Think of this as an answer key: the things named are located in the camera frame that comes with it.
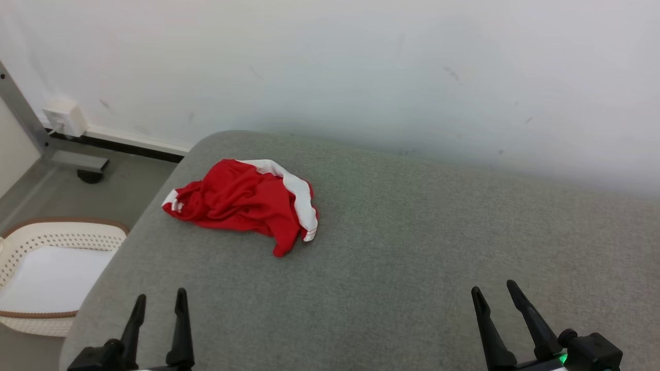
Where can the white cloth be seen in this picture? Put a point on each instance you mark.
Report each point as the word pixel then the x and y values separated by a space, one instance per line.
pixel 51 281

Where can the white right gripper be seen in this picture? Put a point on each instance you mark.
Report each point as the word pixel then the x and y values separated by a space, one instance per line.
pixel 536 366

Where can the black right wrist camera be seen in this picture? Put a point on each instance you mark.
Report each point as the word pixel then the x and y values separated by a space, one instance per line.
pixel 593 353

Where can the white wall socket box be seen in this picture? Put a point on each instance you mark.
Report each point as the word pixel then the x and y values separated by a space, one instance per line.
pixel 64 117

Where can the red shorts with white stripes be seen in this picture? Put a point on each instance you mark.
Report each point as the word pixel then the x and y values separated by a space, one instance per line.
pixel 237 201

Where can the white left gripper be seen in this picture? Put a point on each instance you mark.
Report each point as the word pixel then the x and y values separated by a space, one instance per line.
pixel 154 367

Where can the black frame foot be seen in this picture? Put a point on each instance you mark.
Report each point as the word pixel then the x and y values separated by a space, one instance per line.
pixel 90 176

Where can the cream partition panel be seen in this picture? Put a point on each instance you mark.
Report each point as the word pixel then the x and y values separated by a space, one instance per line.
pixel 13 149

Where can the grey metal frame post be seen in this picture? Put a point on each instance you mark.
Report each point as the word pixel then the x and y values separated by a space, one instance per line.
pixel 26 111

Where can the cream perforated laundry basket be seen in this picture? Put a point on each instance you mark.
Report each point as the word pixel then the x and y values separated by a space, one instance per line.
pixel 67 234

